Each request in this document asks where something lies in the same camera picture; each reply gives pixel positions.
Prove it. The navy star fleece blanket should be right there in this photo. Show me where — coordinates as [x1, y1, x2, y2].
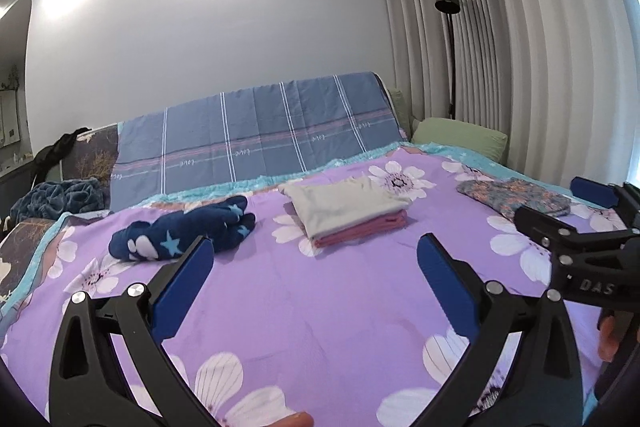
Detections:
[108, 195, 256, 261]

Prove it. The person's right hand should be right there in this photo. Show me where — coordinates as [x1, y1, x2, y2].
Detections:
[598, 314, 620, 363]

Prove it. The grey long-sleeve shirt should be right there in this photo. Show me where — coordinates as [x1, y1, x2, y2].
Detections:
[279, 176, 412, 239]

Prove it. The purple floral bed sheet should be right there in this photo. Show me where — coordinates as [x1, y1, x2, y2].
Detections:
[1, 147, 550, 426]

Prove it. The dark patterned quilt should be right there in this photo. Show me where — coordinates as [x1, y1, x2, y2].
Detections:
[1, 124, 118, 303]

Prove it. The person's left hand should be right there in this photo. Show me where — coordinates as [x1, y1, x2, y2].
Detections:
[268, 412, 314, 427]

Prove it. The teal fuzzy blanket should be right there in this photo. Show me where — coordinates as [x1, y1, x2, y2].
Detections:
[10, 178, 107, 225]

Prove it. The folded pink garment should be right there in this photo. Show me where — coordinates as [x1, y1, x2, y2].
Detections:
[312, 210, 408, 248]

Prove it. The beige pleated curtain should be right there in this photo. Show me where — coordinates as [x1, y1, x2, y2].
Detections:
[386, 0, 639, 185]

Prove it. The green pillow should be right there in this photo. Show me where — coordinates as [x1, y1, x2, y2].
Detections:
[411, 117, 508, 164]

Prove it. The black garment on headboard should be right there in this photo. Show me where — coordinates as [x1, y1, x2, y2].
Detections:
[32, 127, 90, 185]

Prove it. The blue plaid headboard cover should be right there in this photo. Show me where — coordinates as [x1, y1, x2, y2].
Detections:
[111, 72, 405, 211]

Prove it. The black floor lamp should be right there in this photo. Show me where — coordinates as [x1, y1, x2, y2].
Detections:
[434, 0, 461, 119]

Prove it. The floral patterned folded cloth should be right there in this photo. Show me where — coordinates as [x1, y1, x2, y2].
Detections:
[457, 178, 572, 221]

